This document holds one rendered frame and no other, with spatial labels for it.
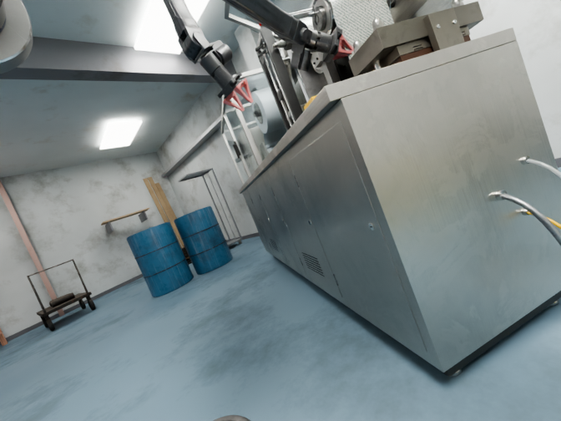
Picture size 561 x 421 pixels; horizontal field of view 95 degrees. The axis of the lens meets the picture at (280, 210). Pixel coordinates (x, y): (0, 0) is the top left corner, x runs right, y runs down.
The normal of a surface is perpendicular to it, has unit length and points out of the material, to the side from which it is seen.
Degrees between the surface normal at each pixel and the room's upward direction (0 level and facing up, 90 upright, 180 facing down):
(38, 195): 90
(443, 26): 90
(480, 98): 90
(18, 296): 90
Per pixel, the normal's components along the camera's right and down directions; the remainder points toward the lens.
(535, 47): -0.66, 0.32
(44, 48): 0.65, -0.21
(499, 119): 0.24, -0.03
